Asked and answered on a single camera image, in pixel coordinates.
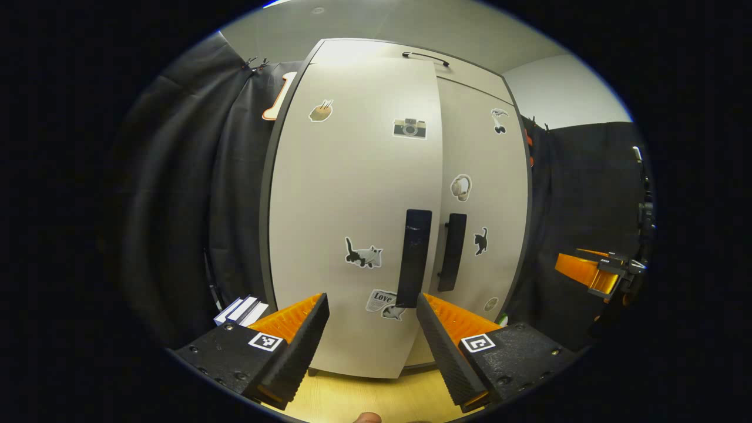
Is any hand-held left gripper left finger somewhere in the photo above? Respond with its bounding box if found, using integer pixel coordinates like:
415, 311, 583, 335
174, 293, 330, 411

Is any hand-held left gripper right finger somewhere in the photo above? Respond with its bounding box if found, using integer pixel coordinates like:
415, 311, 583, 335
416, 293, 579, 413

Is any white cabinet door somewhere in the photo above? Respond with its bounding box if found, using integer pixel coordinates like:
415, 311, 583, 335
405, 76, 529, 368
267, 56, 444, 380

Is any white cabinet drawer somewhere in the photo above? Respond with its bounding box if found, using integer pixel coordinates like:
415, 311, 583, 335
308, 39, 506, 89

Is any white and grey cabinet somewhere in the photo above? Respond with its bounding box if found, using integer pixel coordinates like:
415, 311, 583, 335
258, 38, 534, 377

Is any white book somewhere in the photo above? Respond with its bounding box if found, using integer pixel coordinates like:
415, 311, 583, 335
229, 296, 259, 324
241, 301, 270, 327

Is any black backdrop cloth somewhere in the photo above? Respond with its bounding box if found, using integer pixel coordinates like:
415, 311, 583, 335
502, 115, 656, 353
112, 32, 306, 350

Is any black left door handle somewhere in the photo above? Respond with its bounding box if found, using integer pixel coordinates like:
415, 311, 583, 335
397, 209, 432, 308

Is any black door handle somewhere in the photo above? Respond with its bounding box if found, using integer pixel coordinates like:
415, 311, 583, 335
438, 213, 468, 293
397, 209, 432, 308

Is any black right door handle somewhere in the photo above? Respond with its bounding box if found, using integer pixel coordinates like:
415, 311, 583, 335
438, 213, 468, 293

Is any black drawer handle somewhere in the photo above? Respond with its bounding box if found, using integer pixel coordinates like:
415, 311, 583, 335
402, 52, 450, 67

